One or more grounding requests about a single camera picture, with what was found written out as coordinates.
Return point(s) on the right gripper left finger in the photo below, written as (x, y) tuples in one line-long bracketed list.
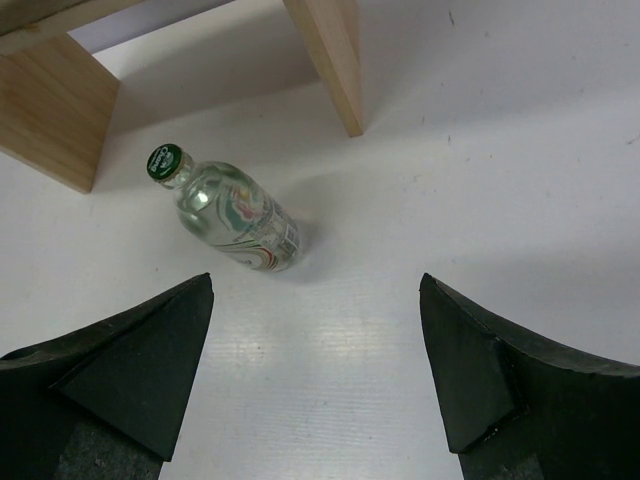
[(106, 401)]

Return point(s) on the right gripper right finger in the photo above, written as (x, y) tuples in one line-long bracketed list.
[(517, 405)]

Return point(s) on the wooden two-tier shelf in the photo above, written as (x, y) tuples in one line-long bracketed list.
[(57, 99)]

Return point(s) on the clear bottle back right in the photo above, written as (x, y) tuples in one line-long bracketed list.
[(226, 209)]

